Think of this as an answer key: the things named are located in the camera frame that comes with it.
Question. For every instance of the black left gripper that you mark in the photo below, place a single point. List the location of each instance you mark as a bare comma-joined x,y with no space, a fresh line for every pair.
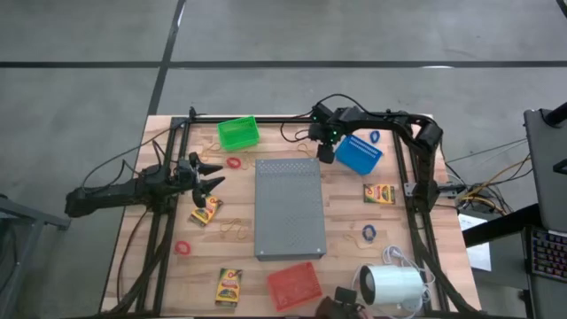
186,175

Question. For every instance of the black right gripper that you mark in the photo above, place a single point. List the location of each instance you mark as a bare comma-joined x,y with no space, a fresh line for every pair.
326,153

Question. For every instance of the yellow rubber band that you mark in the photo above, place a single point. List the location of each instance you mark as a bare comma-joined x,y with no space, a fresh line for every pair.
305,145
230,223
248,155
352,239
208,153

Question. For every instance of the yellow Crayola crayon box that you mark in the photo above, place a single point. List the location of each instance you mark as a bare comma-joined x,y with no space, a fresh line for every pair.
379,194
228,287
206,211

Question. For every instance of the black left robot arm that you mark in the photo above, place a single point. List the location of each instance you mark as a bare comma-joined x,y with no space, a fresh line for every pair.
111,192

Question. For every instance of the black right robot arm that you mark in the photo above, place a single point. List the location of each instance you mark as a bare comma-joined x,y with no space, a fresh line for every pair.
385,120

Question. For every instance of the blue plastic basket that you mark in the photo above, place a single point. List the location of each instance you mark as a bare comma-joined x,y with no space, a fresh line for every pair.
361,156

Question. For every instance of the green plastic basket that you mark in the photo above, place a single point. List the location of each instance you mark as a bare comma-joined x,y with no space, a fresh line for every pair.
238,134

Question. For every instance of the grey perforated metal stand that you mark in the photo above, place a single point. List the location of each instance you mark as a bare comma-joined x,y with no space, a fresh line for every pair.
290,208

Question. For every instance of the red plastic basket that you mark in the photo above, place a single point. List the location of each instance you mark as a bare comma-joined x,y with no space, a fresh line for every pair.
293,287

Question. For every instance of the white paper sheet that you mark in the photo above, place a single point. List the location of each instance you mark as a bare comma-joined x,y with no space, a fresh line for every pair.
480,257

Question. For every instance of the grey metal side table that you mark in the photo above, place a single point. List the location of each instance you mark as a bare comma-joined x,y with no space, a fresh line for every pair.
26,217

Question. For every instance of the black pole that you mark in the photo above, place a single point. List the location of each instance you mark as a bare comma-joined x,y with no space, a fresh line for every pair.
557,115

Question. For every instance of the backlit keyboard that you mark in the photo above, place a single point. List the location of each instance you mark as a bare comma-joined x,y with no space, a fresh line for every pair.
549,254

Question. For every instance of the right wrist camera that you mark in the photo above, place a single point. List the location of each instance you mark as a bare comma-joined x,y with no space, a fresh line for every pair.
321,113

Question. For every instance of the black aluminium table frame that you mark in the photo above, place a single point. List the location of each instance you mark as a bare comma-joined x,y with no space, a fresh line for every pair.
274,119

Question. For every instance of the black rail clamp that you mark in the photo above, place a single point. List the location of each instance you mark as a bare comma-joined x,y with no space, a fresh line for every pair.
192,112

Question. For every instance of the grey mounting bracket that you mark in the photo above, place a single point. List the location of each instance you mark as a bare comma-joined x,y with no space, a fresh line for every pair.
409,189

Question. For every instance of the white cylindrical camera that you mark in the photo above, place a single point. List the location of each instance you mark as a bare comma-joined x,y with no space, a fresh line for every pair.
394,283

